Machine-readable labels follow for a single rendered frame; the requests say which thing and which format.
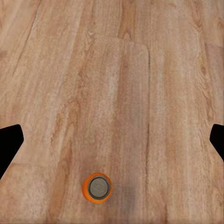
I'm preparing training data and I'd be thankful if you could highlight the can of soda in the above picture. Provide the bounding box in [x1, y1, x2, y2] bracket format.
[82, 173, 112, 203]

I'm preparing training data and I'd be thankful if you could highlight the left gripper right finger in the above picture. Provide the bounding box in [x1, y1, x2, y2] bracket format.
[210, 124, 224, 160]

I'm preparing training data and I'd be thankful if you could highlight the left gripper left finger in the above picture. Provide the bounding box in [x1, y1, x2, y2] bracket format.
[0, 124, 24, 179]

